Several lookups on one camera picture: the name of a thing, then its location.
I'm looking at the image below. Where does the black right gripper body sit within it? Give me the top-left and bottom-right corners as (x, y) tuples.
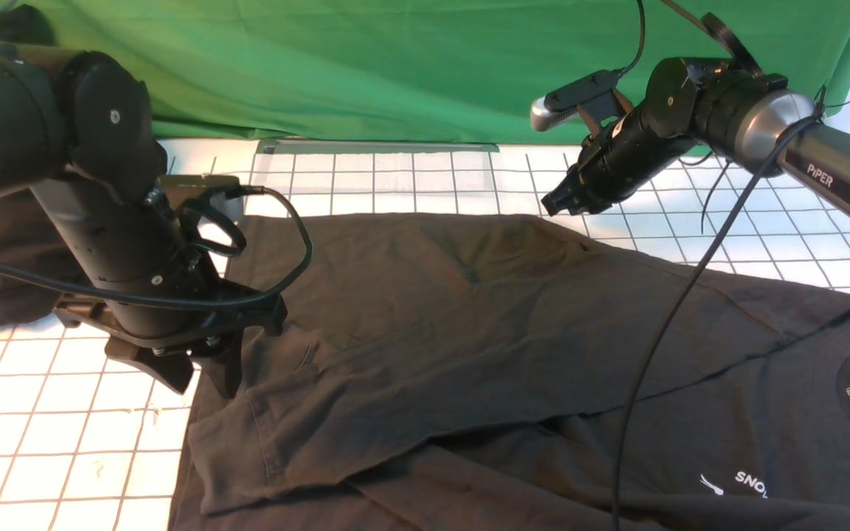
(541, 103), (695, 216)

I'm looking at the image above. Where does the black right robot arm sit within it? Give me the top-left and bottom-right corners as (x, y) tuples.
(530, 58), (850, 218)

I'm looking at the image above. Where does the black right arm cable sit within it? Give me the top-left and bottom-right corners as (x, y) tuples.
(609, 0), (828, 531)

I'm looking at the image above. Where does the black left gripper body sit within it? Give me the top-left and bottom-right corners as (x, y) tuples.
(54, 285), (288, 364)

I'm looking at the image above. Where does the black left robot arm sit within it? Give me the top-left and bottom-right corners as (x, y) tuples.
(0, 3), (313, 399)

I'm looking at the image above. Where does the dark crumpled garment pile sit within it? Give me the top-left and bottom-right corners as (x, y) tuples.
(0, 190), (90, 328)

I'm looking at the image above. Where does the green backdrop cloth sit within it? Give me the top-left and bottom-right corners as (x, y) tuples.
(0, 0), (850, 148)

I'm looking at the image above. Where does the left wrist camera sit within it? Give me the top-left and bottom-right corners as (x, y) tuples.
(156, 174), (245, 223)

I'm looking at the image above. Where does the white grid-pattern mat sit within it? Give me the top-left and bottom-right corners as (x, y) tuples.
(0, 140), (850, 530)

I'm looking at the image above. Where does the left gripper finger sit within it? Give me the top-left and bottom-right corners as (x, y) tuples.
(200, 332), (245, 400)
(104, 337), (195, 395)

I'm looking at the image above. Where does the gray long-sleeved shirt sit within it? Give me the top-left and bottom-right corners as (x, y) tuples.
(168, 214), (850, 530)

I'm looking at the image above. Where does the metal strip on table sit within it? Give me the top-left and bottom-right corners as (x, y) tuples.
(255, 137), (500, 155)

